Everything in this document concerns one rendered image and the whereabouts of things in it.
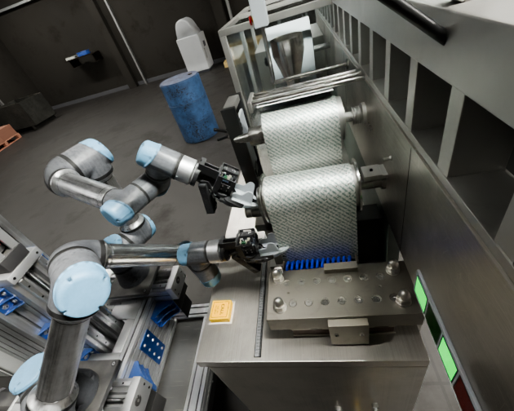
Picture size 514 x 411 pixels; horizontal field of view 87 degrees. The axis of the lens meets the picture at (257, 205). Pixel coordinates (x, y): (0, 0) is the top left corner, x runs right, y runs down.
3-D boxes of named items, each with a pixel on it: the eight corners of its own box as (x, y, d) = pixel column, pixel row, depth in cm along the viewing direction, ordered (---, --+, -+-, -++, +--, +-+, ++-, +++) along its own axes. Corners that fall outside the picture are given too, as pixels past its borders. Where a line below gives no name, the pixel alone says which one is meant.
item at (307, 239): (283, 262, 90) (271, 222, 79) (357, 254, 85) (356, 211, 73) (283, 262, 90) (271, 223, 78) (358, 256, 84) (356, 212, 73)
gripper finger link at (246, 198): (265, 201, 77) (236, 187, 75) (256, 214, 81) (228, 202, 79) (266, 195, 79) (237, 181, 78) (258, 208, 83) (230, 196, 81)
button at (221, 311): (214, 304, 99) (212, 300, 97) (233, 302, 97) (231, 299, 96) (210, 323, 93) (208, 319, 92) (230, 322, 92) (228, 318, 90)
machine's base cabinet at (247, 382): (279, 165, 329) (262, 95, 277) (334, 156, 315) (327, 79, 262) (268, 430, 139) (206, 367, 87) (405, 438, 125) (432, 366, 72)
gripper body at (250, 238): (254, 245, 80) (215, 249, 82) (261, 262, 85) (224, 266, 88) (256, 226, 85) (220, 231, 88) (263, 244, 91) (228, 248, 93)
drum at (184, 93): (220, 122, 491) (201, 66, 432) (218, 138, 441) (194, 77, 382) (188, 131, 499) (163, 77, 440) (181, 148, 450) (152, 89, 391)
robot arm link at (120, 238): (106, 268, 126) (87, 249, 118) (128, 247, 134) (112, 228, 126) (120, 276, 120) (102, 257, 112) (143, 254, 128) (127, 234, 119)
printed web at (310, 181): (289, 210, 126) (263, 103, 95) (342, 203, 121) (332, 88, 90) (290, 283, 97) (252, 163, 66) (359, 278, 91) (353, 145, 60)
